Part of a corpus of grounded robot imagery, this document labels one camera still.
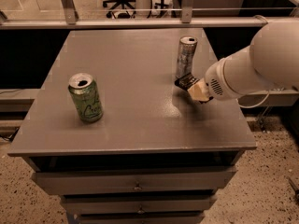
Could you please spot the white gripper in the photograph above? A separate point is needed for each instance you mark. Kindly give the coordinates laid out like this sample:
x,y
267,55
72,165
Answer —
x,y
214,82

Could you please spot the dark rxbar chocolate bar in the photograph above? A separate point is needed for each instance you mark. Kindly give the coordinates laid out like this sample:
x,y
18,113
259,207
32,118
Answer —
x,y
186,81

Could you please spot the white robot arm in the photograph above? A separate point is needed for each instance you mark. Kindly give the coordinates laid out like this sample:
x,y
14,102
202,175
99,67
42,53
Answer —
x,y
270,61

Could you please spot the silver redbull can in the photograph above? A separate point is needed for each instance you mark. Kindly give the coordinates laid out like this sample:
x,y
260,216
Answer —
x,y
186,49

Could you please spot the green lacroix can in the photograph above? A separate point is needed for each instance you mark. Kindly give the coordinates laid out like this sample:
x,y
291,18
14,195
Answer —
x,y
84,93

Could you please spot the grey drawer cabinet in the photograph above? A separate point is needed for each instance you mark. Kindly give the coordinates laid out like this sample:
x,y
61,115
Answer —
x,y
147,122

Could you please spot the top grey drawer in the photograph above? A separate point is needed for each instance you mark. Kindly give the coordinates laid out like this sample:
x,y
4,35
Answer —
x,y
134,181

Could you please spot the grey drawer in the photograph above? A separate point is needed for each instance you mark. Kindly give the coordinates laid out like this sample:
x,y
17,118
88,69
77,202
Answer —
x,y
148,218
139,204
134,181

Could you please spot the black office chair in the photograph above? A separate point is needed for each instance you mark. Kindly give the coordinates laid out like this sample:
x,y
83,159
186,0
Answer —
x,y
116,3

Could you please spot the middle grey drawer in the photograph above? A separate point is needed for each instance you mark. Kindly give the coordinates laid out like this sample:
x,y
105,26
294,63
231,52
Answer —
x,y
139,204

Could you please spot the bottom grey drawer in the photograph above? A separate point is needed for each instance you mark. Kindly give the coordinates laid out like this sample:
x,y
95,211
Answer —
x,y
148,218

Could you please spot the metal railing frame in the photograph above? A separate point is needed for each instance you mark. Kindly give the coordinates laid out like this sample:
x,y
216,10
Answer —
x,y
85,14

